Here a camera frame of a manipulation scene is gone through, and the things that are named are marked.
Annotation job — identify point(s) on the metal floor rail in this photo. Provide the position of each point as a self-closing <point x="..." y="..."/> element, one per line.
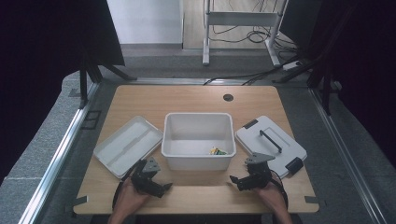
<point x="345" y="152"/>
<point x="56" y="155"/>

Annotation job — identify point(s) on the person's right hand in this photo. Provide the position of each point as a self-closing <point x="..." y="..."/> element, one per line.
<point x="274" y="196"/>

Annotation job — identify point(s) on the white metal stand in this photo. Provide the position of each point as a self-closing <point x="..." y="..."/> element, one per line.
<point x="243" y="18"/>

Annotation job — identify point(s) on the black curtain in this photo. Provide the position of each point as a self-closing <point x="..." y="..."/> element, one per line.
<point x="358" y="62"/>
<point x="37" y="62"/>

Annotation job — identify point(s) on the person's left hand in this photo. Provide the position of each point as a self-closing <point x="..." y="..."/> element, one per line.
<point x="129" y="196"/>

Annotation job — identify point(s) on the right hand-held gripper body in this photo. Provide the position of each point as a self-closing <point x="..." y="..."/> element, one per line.
<point x="258" y="172"/>

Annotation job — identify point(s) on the white plastic storage bin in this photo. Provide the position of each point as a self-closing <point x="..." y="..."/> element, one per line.
<point x="199" y="161"/>

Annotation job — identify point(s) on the white power strip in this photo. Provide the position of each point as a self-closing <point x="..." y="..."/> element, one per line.
<point x="291" y="65"/>

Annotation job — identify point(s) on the black tripod stand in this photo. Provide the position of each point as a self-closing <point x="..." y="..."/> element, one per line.
<point x="325" y="90"/>
<point x="83" y="84"/>

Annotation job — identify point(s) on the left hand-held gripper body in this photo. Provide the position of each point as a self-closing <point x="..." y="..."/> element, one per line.
<point x="146" y="177"/>

